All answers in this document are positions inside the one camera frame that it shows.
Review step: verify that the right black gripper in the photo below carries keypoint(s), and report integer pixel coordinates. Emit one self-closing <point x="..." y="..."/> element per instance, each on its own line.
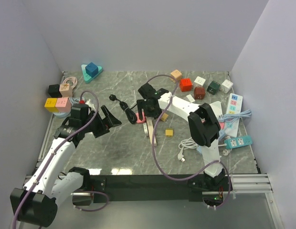
<point x="157" y="114"/>

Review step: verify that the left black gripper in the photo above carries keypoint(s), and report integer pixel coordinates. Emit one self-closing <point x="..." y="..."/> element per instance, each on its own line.
<point x="105" y="124"/>

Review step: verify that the pink plug adapter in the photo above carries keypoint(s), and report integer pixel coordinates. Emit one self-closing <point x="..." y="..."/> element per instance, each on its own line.
<point x="140" y="121"/>

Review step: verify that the beige power strip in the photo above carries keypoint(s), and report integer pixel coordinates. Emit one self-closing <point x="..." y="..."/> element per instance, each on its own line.
<point x="150" y="131"/>

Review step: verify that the white plug adapter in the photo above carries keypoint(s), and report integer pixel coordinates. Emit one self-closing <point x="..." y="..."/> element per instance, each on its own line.
<point x="190" y="98"/>
<point x="145" y="127"/>

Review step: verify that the orange plug adapter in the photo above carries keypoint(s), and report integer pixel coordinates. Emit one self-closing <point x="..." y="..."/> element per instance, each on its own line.
<point x="164" y="117"/>

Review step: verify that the yellow plug adapter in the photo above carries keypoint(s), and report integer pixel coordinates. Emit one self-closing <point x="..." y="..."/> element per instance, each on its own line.
<point x="169" y="132"/>

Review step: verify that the dark red cube socket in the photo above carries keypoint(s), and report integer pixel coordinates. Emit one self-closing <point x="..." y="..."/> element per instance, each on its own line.
<point x="199" y="93"/>

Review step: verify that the light blue power strip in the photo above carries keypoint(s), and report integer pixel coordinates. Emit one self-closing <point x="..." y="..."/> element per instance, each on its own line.
<point x="236" y="115"/>

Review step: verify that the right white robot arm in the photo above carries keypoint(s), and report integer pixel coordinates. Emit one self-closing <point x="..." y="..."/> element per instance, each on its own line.
<point x="204" y="130"/>

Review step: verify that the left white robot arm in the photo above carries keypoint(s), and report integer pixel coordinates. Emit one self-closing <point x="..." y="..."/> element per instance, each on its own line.
<point x="38" y="201"/>

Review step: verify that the light blue round socket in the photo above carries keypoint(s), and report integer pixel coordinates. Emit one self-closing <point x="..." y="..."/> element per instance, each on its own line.
<point x="63" y="115"/>

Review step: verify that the pink cube socket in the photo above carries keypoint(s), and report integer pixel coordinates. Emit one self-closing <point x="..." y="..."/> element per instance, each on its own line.
<point x="63" y="105"/>

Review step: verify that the peach cube socket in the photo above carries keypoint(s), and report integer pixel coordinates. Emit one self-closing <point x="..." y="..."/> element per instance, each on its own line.
<point x="176" y="76"/>

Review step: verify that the beige cube socket left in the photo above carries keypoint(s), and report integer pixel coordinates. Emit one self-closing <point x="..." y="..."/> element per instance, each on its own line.
<point x="66" y="90"/>

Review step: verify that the yellow cube socket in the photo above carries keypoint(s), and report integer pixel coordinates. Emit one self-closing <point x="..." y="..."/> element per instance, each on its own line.
<point x="50" y="105"/>

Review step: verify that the blue cube socket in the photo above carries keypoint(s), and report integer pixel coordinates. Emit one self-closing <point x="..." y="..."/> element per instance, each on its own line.
<point x="92" y="69"/>

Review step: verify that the black cube socket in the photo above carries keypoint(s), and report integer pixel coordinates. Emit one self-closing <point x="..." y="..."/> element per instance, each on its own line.
<point x="53" y="91"/>

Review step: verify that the white cube socket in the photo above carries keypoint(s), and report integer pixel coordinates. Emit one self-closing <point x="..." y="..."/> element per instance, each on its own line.
<point x="226" y="86"/>
<point x="199" y="82"/>

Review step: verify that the dark green cube socket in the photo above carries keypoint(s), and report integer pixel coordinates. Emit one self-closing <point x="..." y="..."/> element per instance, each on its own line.
<point x="213" y="87"/>

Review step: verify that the white cube socket right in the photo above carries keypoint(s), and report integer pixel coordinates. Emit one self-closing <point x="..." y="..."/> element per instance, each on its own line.
<point x="226" y="86"/>

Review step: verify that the teal triangular power strip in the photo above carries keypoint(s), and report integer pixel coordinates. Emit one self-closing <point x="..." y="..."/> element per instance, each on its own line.
<point x="87" y="78"/>

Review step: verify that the black base bar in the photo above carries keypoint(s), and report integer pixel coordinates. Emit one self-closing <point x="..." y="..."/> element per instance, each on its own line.
<point x="145" y="188"/>

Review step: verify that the white triangular power strip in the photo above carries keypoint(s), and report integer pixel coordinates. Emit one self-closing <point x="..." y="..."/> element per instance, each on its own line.
<point x="217" y="108"/>

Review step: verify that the pink triangular power strip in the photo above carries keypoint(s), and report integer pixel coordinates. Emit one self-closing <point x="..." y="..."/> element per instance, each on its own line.
<point x="222" y="124"/>

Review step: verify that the white multicolour power strip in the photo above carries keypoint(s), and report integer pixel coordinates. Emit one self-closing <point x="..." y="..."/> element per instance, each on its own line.
<point x="234" y="107"/>

